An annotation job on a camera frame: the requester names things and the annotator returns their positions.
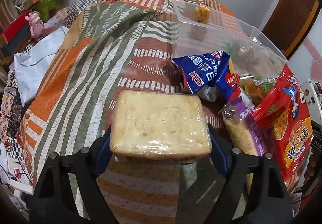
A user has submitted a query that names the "purple cracker pack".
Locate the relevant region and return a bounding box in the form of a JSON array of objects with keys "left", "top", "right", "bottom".
[{"left": 219, "top": 92, "right": 267, "bottom": 192}]

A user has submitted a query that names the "red noodle snack bag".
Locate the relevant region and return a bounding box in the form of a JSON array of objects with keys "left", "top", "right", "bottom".
[{"left": 252, "top": 65, "right": 313, "bottom": 191}]

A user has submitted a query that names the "square bread slice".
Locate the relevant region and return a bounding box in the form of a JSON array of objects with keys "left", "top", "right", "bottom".
[{"left": 110, "top": 90, "right": 212, "bottom": 163}]

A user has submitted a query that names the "blue chip bag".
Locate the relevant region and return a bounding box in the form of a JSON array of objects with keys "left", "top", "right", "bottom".
[{"left": 171, "top": 51, "right": 241, "bottom": 102}]

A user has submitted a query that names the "clear plastic storage bin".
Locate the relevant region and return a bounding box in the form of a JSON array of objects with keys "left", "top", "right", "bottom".
[{"left": 172, "top": 0, "right": 288, "bottom": 96}]

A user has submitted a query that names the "orange puffed snack bag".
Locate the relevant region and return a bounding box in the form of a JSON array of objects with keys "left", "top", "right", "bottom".
[{"left": 194, "top": 5, "right": 211, "bottom": 24}]

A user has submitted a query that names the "checkered patchwork blanket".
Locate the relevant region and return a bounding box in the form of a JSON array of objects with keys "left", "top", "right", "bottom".
[{"left": 1, "top": 0, "right": 117, "bottom": 184}]

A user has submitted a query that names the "white plastic bag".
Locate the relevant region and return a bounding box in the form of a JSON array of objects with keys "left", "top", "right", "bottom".
[{"left": 14, "top": 26, "right": 69, "bottom": 106}]

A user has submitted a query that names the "orange striped patchwork quilt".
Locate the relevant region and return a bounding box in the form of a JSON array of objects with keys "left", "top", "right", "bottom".
[{"left": 19, "top": 0, "right": 252, "bottom": 224}]

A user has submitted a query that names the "pink rabbit toy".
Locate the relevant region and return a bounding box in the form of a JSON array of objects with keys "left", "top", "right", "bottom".
[{"left": 25, "top": 11, "right": 44, "bottom": 40}]

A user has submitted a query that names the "red gift box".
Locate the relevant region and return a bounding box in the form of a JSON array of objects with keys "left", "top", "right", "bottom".
[{"left": 1, "top": 11, "right": 30, "bottom": 48}]

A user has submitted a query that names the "brown wooden door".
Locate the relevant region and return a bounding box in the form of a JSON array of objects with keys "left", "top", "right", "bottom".
[{"left": 262, "top": 0, "right": 321, "bottom": 58}]

